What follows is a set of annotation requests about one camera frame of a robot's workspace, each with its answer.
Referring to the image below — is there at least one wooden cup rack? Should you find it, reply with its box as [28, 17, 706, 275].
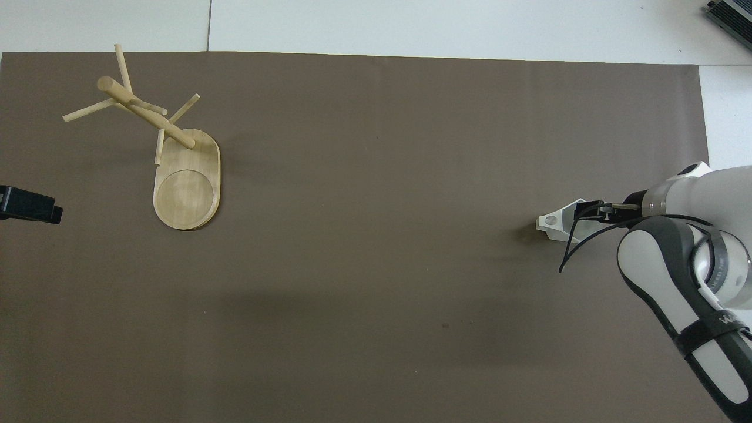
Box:
[62, 44, 221, 231]

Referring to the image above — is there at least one black stand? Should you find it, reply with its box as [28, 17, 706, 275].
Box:
[0, 186, 63, 225]

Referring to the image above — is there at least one black cable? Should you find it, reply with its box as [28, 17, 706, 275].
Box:
[558, 214, 715, 274]

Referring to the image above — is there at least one grey ribbed metal box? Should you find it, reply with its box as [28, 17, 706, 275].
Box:
[704, 0, 752, 34]

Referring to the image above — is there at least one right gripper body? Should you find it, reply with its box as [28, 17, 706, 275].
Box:
[611, 189, 650, 224]

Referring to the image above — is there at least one white cup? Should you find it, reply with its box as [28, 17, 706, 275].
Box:
[536, 199, 586, 243]

